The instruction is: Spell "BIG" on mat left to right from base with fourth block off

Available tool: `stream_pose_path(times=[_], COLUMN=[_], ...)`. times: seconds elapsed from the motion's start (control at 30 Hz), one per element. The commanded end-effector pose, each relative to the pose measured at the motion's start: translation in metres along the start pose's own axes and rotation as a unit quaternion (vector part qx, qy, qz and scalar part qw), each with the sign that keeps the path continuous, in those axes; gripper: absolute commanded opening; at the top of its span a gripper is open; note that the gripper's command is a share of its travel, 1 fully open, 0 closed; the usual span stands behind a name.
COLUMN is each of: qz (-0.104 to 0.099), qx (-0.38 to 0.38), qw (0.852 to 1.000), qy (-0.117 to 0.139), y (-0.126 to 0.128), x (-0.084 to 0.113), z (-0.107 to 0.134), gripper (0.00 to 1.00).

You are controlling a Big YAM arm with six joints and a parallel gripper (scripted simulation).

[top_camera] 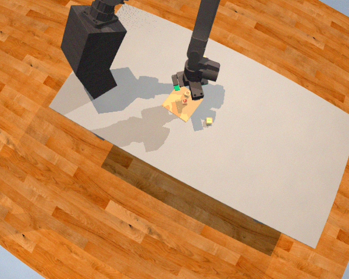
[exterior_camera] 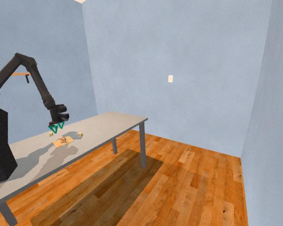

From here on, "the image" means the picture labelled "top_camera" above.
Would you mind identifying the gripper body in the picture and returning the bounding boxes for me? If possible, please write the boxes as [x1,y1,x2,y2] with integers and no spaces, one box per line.
[172,71,208,88]

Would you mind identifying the orange flat mat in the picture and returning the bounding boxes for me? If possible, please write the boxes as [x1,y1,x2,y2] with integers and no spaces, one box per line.
[162,87,203,122]

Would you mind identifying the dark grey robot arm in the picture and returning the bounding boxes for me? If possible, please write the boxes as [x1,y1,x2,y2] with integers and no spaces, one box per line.
[81,0,220,101]

